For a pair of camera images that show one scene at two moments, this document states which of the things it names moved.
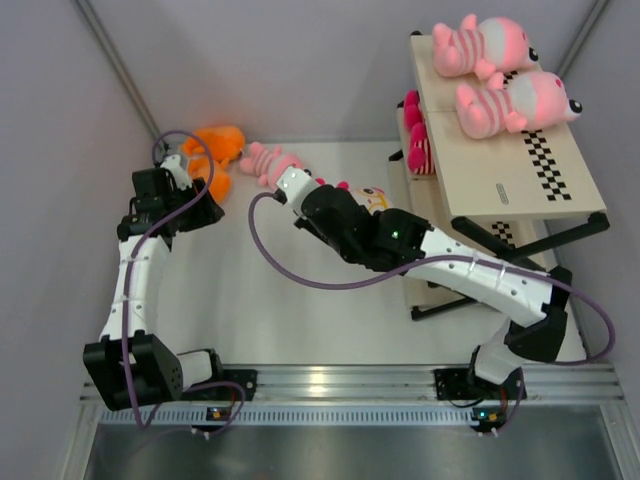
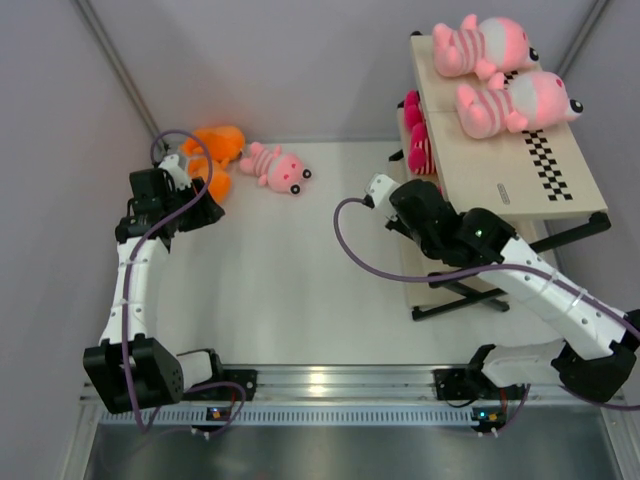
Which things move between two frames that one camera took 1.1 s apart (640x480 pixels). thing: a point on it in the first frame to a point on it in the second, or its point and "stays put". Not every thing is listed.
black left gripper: [205, 211] stays put
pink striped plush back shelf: [494, 44] stays put
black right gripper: [304, 225] to [397, 225]
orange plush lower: [221, 186] stays put
